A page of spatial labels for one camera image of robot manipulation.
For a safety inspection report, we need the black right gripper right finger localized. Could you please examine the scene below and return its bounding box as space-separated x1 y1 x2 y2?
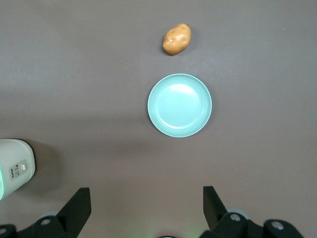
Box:
203 185 264 238

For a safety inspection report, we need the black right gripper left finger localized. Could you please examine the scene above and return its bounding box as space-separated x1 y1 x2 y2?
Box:
15 187 91 238

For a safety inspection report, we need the beige rice cooker orange handle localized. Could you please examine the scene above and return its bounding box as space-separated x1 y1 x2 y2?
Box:
0 139 36 202

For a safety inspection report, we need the pale green round plate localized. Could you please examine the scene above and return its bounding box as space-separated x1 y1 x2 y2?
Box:
147 73 213 138

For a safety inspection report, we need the brown table mat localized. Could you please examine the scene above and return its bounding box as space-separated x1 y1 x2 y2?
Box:
0 0 317 238

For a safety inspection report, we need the brown potato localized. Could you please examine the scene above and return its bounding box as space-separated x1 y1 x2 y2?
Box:
162 23 192 56

